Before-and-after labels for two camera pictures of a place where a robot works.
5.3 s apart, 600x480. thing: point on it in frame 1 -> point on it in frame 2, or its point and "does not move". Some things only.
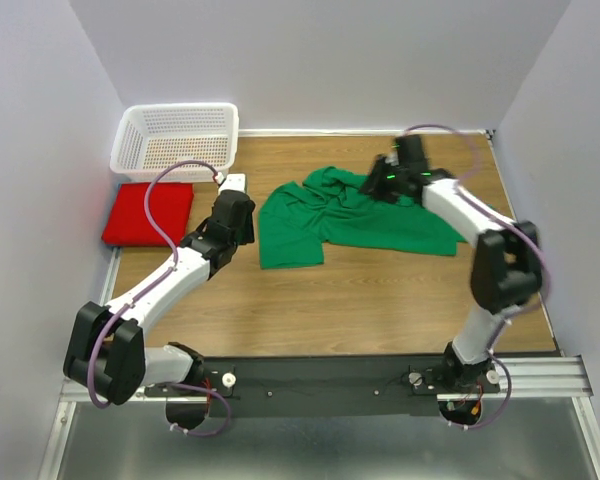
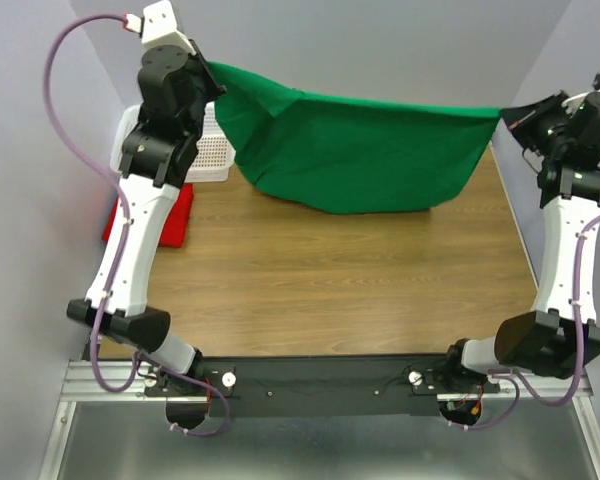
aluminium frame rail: x=555 y=378 does not move
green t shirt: x=298 y=217 -> x=345 y=155
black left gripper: x=249 y=235 -> x=198 y=64
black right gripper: x=373 y=181 -> x=522 y=119
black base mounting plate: x=319 y=386 does not move
